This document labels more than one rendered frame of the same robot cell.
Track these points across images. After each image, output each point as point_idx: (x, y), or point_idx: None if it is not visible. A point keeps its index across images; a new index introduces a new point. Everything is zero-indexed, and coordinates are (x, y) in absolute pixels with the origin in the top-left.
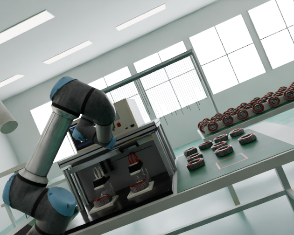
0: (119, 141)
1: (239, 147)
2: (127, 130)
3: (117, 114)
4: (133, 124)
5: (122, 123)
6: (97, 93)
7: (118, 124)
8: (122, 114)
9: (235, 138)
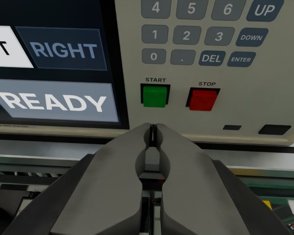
0: (156, 174)
1: None
2: (225, 138)
3: (264, 17)
4: (285, 129)
5: (231, 98)
6: None
7: (204, 100)
8: None
9: None
